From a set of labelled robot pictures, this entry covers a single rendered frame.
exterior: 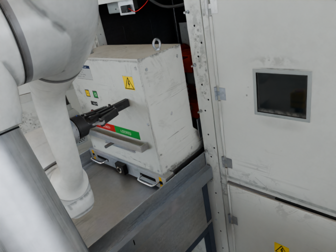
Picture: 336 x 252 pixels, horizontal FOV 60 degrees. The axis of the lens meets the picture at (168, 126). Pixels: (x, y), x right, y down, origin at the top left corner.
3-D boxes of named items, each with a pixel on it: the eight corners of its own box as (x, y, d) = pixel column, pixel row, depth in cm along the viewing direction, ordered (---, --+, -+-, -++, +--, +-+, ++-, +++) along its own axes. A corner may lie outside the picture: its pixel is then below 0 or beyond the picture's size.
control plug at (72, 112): (76, 147, 133) (63, 113, 126) (70, 145, 137) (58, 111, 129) (90, 140, 138) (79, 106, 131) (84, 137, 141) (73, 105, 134)
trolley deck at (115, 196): (88, 295, 89) (82, 282, 86) (11, 218, 130) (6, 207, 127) (212, 177, 131) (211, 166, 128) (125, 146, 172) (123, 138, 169)
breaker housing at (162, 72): (164, 178, 116) (137, 59, 95) (93, 150, 148) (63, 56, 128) (230, 125, 147) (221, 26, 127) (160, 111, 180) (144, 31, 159)
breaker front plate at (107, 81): (161, 179, 116) (134, 62, 95) (92, 151, 147) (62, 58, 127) (163, 177, 116) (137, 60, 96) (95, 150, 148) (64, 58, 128)
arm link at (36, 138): (45, 131, 95) (67, 163, 94) (-4, 154, 85) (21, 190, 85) (50, 116, 87) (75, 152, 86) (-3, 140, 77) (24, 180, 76)
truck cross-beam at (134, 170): (167, 191, 115) (165, 179, 113) (92, 157, 151) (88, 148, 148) (176, 184, 119) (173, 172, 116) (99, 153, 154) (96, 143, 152)
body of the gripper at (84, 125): (70, 137, 99) (92, 125, 104) (83, 142, 93) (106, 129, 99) (62, 117, 95) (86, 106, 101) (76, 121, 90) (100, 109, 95)
